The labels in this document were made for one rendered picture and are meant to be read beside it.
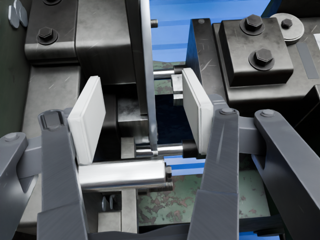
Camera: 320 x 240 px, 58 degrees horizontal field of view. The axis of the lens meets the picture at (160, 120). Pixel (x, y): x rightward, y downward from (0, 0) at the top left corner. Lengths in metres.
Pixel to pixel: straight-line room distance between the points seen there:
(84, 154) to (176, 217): 0.46
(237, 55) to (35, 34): 0.25
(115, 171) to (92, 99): 0.14
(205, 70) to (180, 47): 1.59
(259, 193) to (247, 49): 0.33
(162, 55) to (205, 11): 0.51
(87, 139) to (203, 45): 0.34
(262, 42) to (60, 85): 0.27
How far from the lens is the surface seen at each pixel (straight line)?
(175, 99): 0.48
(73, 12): 0.37
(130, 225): 0.41
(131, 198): 0.41
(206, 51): 0.46
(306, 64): 0.48
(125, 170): 0.30
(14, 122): 0.33
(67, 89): 0.34
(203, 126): 0.15
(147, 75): 0.26
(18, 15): 0.37
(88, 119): 0.16
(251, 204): 0.63
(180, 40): 2.03
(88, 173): 0.30
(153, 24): 0.59
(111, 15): 0.36
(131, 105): 0.43
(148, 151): 0.51
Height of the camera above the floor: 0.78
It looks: 2 degrees up
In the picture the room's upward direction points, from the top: 86 degrees clockwise
